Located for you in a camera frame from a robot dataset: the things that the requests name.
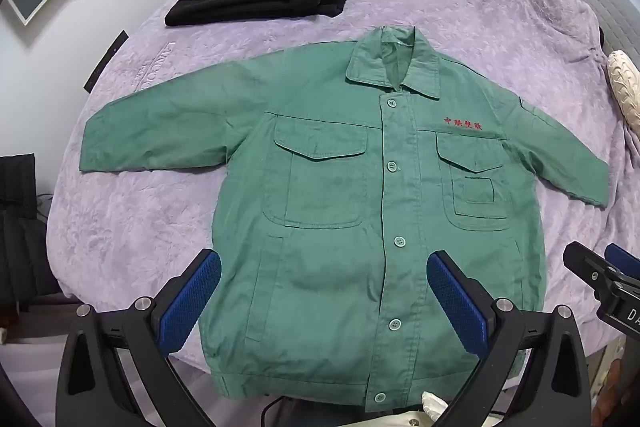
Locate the purple fleece blanket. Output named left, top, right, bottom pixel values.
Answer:
left=47, top=0, right=632, bottom=358

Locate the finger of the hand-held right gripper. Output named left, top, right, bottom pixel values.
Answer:
left=604, top=243, right=640, bottom=280
left=563, top=241, right=623, bottom=305

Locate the cream knitted cushion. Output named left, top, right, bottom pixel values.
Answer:
left=606, top=49, right=640, bottom=124

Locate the green button-up work jacket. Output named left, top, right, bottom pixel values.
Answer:
left=80, top=24, right=610, bottom=414

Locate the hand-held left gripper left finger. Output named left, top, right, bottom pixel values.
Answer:
left=56, top=248, right=223, bottom=427

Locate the black flat strip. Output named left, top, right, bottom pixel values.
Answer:
left=84, top=31, right=129, bottom=94

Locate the white cloth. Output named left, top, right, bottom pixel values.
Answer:
left=420, top=389, right=506, bottom=427

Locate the grey pillow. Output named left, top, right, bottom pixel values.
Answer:
left=580, top=0, right=640, bottom=52

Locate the black padded furniture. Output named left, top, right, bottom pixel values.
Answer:
left=0, top=152, right=56, bottom=308

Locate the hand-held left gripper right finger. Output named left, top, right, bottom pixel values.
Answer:
left=427, top=249, right=593, bottom=427

